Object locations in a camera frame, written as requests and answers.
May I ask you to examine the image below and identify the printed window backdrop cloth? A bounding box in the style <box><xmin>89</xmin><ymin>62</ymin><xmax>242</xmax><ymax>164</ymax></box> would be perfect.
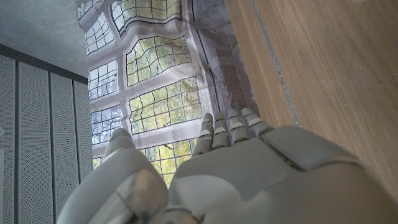
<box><xmin>76</xmin><ymin>0</ymin><xmax>261</xmax><ymax>187</ymax></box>

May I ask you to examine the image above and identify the grey perforated wall panel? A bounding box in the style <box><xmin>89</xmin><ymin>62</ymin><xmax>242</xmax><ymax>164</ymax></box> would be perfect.
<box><xmin>0</xmin><ymin>43</ymin><xmax>94</xmax><ymax>224</ymax></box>

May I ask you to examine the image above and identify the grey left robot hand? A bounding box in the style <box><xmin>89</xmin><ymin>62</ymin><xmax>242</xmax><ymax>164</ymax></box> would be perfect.
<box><xmin>55</xmin><ymin>107</ymin><xmax>398</xmax><ymax>224</ymax></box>

